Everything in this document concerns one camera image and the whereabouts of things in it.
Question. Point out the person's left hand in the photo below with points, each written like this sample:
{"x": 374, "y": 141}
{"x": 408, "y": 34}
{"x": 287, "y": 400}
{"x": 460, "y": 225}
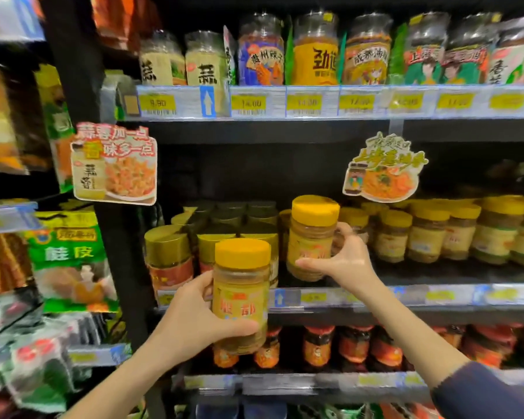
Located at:
{"x": 185, "y": 322}

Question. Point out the person's right hand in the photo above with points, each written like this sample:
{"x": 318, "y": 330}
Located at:
{"x": 351, "y": 266}

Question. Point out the person's left thumb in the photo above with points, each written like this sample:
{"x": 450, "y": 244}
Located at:
{"x": 238, "y": 330}

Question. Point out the person's right thumb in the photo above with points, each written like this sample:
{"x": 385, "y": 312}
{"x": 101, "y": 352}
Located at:
{"x": 313, "y": 265}

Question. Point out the yellow lid paste jar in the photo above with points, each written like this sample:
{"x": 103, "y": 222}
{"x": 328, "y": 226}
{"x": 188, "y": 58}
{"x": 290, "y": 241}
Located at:
{"x": 240, "y": 296}
{"x": 310, "y": 239}

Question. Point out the person's left forearm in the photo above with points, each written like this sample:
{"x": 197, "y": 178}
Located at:
{"x": 122, "y": 383}

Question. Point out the person's right forearm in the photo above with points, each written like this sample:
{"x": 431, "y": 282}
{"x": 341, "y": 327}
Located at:
{"x": 410, "y": 331}

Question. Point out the row of red chili jars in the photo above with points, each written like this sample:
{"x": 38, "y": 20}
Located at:
{"x": 375, "y": 346}

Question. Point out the group of gold lidded jars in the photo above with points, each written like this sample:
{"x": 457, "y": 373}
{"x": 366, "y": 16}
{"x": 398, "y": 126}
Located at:
{"x": 187, "y": 239}

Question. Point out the noodle bowl promo sign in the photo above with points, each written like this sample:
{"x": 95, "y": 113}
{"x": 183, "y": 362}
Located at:
{"x": 384, "y": 170}

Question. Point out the row of yellow lidded jars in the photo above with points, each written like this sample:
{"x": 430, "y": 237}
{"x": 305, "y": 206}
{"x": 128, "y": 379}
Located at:
{"x": 441, "y": 231}

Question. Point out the green food packet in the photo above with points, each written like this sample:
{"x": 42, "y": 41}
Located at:
{"x": 70, "y": 261}

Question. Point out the red garlic promo sign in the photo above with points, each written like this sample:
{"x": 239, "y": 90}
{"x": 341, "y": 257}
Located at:
{"x": 113, "y": 163}

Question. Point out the pile of white green packets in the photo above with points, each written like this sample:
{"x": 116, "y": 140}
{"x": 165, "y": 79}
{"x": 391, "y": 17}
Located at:
{"x": 30, "y": 366}

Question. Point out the dark blue sleeve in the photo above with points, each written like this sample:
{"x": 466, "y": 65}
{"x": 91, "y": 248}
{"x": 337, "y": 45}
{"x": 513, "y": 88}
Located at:
{"x": 484, "y": 394}

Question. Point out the yellow label sauce jar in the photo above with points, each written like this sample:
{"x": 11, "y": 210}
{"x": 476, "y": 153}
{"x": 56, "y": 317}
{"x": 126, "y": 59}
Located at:
{"x": 315, "y": 50}

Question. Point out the blue label sauce jar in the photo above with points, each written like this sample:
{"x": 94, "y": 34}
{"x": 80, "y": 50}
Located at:
{"x": 261, "y": 52}

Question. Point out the orange label sauce jar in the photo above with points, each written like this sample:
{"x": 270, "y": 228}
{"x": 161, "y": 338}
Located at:
{"x": 367, "y": 50}

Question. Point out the pale garlic label jar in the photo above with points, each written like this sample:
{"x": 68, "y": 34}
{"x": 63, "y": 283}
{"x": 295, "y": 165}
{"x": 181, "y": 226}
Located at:
{"x": 161, "y": 61}
{"x": 206, "y": 61}

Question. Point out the brown snack packet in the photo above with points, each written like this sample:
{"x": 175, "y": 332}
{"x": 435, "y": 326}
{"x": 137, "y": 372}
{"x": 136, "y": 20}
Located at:
{"x": 4, "y": 266}

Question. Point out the green cartoon label jar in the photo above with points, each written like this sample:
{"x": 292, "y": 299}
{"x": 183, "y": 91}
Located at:
{"x": 515, "y": 54}
{"x": 425, "y": 50}
{"x": 467, "y": 52}

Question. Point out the green and orange hanging packet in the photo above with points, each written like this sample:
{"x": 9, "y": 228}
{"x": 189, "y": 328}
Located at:
{"x": 56, "y": 122}

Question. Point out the orange hanging packets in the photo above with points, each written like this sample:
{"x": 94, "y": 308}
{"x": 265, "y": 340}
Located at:
{"x": 122, "y": 19}

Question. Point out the black shelf upright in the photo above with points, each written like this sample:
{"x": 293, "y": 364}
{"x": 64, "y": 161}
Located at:
{"x": 76, "y": 61}

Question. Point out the yellow brown hanging packet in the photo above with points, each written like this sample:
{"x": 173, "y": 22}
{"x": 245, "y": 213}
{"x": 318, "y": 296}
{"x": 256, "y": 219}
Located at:
{"x": 0, "y": 122}

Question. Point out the shelf price tag rail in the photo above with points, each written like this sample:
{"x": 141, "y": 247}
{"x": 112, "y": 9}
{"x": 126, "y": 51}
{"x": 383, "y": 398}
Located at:
{"x": 332, "y": 102}
{"x": 288, "y": 383}
{"x": 419, "y": 296}

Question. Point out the short blue price rail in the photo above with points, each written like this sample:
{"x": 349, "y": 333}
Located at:
{"x": 8, "y": 215}
{"x": 11, "y": 17}
{"x": 98, "y": 354}

